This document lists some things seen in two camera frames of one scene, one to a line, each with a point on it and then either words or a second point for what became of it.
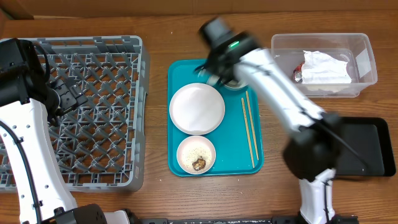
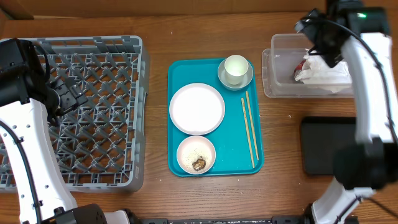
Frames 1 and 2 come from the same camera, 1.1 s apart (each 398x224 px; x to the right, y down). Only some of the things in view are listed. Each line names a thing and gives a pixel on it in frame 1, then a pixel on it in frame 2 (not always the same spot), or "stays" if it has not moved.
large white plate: (197, 109) stays
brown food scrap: (199, 163) stays
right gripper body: (214, 69) → (325, 45)
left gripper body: (70, 98) stays
